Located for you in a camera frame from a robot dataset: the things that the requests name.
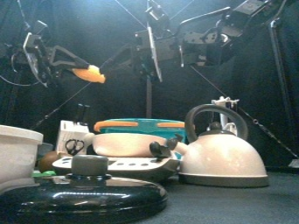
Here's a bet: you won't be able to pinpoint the grey frame strut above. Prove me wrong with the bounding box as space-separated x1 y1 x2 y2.
267 17 299 160

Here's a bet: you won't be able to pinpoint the black-handled toy scissors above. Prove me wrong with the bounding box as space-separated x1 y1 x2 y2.
64 138 86 157

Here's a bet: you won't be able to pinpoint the yellow toy corn stem half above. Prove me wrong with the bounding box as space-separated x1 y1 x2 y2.
88 64 106 84

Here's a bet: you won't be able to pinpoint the yellow toy corn tip half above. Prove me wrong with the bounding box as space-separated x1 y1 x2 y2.
70 67 94 82

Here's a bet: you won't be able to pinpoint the teal basket orange handles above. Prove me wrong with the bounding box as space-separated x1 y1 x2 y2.
92 117 189 144

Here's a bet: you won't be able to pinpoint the white plastic rack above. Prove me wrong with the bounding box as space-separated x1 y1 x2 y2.
209 95 240 137

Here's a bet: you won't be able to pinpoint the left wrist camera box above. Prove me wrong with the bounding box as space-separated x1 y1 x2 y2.
32 19 49 34

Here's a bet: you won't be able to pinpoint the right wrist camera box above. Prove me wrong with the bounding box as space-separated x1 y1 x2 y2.
144 0 172 30

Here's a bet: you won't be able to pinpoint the cream toy kettle black handle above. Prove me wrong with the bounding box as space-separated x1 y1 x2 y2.
149 103 271 188

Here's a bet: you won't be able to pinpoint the black pot lid grey knob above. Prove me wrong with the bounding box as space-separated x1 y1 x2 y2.
0 154 169 224

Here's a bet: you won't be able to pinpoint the green toy vegetable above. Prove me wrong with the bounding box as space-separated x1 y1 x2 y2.
32 170 58 179

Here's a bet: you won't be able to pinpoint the beige toy pan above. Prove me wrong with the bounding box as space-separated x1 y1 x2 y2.
84 132 184 158

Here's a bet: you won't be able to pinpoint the white plastic bowl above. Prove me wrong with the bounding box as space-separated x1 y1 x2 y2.
0 124 44 193

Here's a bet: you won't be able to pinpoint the brown round toy food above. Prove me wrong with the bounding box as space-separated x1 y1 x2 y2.
38 150 70 173

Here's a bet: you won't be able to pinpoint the black-handled toy knife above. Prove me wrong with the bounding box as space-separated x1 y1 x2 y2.
76 103 84 125

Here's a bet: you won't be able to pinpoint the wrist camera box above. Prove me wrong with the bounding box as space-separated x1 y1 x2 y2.
144 0 172 30
32 19 49 34

